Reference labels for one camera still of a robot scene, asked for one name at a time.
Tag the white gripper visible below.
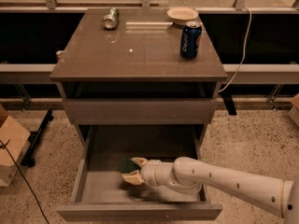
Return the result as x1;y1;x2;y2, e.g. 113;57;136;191
121;157;161;187

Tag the green yellow sponge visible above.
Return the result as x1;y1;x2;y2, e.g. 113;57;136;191
117;157;140;174

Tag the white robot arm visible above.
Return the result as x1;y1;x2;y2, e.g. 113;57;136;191
117;157;299;224

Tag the open grey middle drawer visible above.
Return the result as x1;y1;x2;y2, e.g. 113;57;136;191
57;125;222;222

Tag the closed grey top drawer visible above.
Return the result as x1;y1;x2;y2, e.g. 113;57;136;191
63;99;216;125

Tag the grey drawer cabinet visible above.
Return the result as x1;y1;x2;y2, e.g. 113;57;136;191
49;7;228;147

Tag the black floor stand bar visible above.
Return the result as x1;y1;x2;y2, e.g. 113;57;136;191
21;110;53;167

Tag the cardboard box left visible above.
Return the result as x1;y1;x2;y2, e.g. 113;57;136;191
0;105;30;187

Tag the cardboard box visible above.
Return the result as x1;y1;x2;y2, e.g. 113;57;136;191
0;105;30;187
288;93;299;127

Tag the red can behind cabinet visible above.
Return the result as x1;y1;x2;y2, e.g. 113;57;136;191
55;50;64;61

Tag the blue Pepsi can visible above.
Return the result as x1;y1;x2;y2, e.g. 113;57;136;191
180;21;203;59

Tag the green soda can lying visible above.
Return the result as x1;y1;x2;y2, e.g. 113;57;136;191
103;7;119;30

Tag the white shallow bowl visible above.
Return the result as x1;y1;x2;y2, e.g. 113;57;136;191
167;7;198;25

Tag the cardboard box right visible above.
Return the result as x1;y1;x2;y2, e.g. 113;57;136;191
288;93;299;127

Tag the black bracket behind cabinet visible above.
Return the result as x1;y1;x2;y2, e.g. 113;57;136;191
221;89;237;116

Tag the white cable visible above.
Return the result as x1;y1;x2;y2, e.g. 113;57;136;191
218;7;252;94

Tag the black floor cable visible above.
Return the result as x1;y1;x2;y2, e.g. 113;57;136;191
0;139;50;224

